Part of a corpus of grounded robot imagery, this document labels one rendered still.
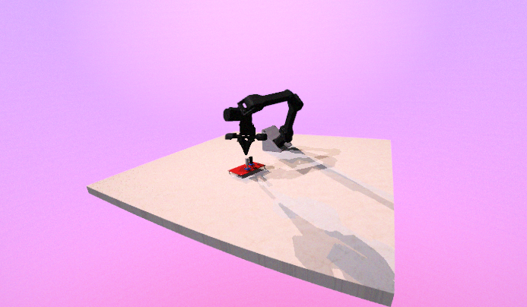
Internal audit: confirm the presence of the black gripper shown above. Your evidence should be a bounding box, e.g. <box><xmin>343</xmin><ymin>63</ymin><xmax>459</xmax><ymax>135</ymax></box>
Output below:
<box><xmin>224</xmin><ymin>121</ymin><xmax>267</xmax><ymax>155</ymax></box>

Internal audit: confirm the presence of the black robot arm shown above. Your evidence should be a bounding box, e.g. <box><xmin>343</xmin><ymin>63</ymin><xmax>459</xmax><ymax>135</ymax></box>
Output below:
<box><xmin>223</xmin><ymin>89</ymin><xmax>303</xmax><ymax>148</ymax></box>

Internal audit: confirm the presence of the red circuit board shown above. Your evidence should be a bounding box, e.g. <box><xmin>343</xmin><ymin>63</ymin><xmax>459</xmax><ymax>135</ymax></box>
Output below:
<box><xmin>228</xmin><ymin>157</ymin><xmax>266</xmax><ymax>179</ymax></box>

